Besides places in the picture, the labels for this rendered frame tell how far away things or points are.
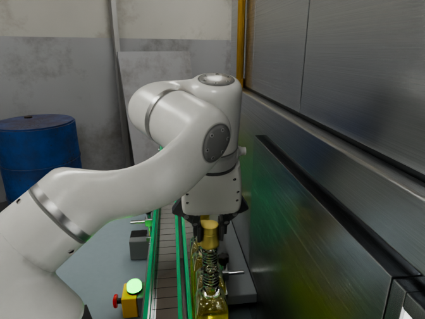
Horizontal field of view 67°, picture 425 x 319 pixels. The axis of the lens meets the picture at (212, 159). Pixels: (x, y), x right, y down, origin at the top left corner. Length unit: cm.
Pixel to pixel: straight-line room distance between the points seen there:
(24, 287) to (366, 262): 33
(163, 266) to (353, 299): 72
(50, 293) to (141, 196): 13
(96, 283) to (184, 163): 93
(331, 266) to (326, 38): 29
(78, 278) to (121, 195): 94
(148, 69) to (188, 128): 320
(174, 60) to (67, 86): 114
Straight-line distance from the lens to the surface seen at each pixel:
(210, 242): 60
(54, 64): 343
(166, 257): 106
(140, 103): 40
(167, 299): 92
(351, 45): 42
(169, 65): 364
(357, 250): 36
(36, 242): 36
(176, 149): 32
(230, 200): 53
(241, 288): 95
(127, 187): 33
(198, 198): 52
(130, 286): 102
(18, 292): 37
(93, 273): 127
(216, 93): 41
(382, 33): 37
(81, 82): 348
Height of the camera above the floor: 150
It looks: 19 degrees down
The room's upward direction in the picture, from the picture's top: straight up
